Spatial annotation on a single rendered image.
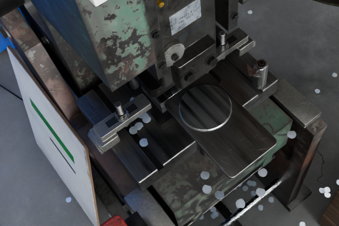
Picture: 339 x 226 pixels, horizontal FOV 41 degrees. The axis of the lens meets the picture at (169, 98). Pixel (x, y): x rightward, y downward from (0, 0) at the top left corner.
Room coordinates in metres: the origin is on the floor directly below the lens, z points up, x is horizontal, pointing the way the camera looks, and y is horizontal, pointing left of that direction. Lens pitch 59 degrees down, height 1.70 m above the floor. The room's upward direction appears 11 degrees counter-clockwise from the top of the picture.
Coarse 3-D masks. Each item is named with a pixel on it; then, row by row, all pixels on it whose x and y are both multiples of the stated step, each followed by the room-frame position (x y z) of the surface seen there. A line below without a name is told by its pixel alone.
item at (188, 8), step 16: (160, 0) 0.53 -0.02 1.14; (176, 0) 0.55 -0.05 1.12; (192, 0) 0.56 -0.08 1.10; (208, 0) 0.58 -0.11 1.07; (160, 16) 0.53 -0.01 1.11; (176, 16) 0.55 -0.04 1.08; (192, 16) 0.56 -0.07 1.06; (208, 16) 0.58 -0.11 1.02; (176, 32) 0.54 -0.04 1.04; (192, 32) 0.56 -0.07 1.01; (208, 32) 0.58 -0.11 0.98; (176, 48) 0.53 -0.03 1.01; (192, 48) 0.55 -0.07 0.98; (208, 48) 0.54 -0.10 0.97; (176, 64) 0.52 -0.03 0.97; (192, 64) 0.52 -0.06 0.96; (208, 64) 0.53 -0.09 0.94; (160, 80) 0.53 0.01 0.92; (176, 80) 0.52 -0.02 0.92; (192, 80) 0.50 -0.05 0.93
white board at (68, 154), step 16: (16, 64) 0.95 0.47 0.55; (32, 80) 0.85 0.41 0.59; (32, 96) 0.88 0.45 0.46; (48, 96) 0.77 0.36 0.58; (32, 112) 0.91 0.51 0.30; (48, 112) 0.77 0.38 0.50; (32, 128) 0.95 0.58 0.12; (48, 128) 0.79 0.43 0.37; (64, 128) 0.68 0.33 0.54; (48, 144) 0.82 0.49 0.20; (64, 144) 0.69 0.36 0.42; (80, 144) 0.60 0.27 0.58; (64, 160) 0.71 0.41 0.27; (80, 160) 0.60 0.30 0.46; (64, 176) 0.73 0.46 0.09; (80, 176) 0.61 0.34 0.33; (80, 192) 0.62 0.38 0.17; (96, 208) 0.54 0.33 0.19; (96, 224) 0.53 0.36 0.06
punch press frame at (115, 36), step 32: (32, 0) 0.72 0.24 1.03; (64, 0) 0.48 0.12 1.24; (128, 0) 0.46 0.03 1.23; (64, 32) 0.57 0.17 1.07; (96, 32) 0.43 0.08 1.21; (128, 32) 0.45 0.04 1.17; (64, 64) 0.74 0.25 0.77; (96, 64) 0.45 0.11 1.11; (128, 64) 0.45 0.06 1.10; (288, 128) 0.50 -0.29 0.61; (192, 160) 0.45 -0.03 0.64; (160, 192) 0.39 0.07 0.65; (192, 192) 0.37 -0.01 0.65; (224, 192) 0.40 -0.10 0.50; (224, 224) 0.40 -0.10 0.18
